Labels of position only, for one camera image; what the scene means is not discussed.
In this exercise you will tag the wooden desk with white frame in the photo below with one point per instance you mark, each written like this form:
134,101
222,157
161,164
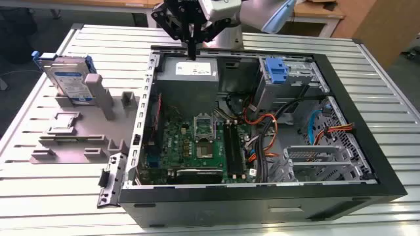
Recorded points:
317,11

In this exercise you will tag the grey parts rack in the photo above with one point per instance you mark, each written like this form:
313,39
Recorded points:
92,120

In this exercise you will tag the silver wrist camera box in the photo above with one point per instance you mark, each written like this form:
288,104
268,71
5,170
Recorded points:
220,9

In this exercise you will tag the black PC case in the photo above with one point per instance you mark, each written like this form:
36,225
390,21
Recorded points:
229,209

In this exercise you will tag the CPU socket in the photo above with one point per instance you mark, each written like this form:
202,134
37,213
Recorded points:
204,150

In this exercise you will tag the black office chair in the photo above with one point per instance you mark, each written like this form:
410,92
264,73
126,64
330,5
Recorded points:
16,32

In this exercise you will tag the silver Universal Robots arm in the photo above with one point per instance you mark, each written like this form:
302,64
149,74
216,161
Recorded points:
225,37

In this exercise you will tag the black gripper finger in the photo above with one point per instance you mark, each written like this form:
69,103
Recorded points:
209,32
166,24

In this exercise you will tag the grey metal disk bay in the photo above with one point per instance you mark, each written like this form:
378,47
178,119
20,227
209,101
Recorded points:
314,148

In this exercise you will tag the grey power supply unit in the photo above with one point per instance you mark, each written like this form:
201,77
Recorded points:
186,93

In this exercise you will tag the silver CPU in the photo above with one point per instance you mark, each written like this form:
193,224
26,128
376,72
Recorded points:
64,122

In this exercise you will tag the green motherboard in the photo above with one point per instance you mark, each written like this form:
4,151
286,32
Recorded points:
177,137

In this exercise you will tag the grey metal drive cage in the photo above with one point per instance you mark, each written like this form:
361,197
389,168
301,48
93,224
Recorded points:
278,96

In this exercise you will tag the blue plastic drive latch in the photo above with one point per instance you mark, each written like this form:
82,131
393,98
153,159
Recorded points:
276,71

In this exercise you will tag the hard disk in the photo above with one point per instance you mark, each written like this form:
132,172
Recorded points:
70,78

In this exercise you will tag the black RAM slot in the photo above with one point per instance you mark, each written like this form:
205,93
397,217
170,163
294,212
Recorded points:
229,147
238,147

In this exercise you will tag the black graphics card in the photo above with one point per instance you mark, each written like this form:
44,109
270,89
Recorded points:
196,175

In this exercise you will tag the metal locking lever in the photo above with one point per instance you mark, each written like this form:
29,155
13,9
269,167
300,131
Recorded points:
214,129

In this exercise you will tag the grey hinged slot bracket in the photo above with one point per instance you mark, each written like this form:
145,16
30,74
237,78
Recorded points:
113,182

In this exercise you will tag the green RAM stick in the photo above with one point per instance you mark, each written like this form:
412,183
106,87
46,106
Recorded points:
80,139

